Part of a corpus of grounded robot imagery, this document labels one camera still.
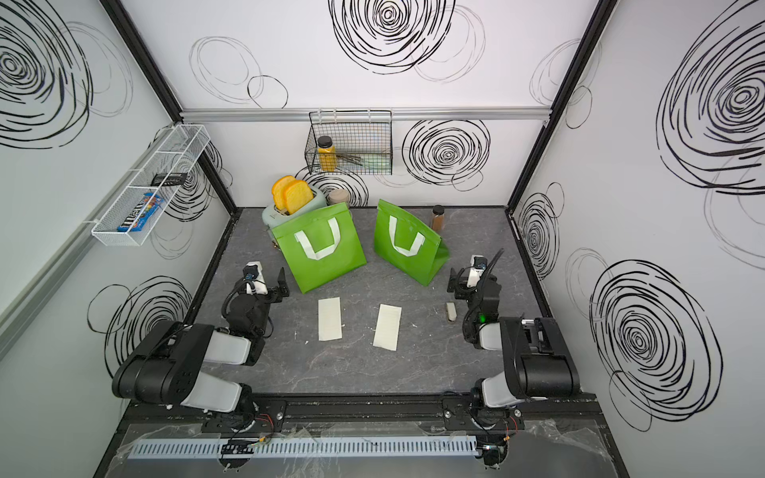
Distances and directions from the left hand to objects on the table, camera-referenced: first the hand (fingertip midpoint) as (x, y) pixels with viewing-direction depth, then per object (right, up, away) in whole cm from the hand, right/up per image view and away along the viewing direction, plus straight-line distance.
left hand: (265, 270), depth 87 cm
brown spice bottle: (+55, +16, +21) cm, 61 cm away
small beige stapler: (+56, -13, +2) cm, 57 cm away
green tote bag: (+16, +7, +2) cm, 18 cm away
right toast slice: (+6, +24, +11) cm, 27 cm away
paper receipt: (+18, -16, +7) cm, 25 cm away
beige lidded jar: (+17, +26, +30) cm, 43 cm away
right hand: (+63, 0, +3) cm, 63 cm away
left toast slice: (0, +25, +9) cm, 26 cm away
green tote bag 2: (+42, +8, +2) cm, 43 cm away
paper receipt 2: (+36, -17, +2) cm, 40 cm away
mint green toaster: (-1, +16, +9) cm, 19 cm away
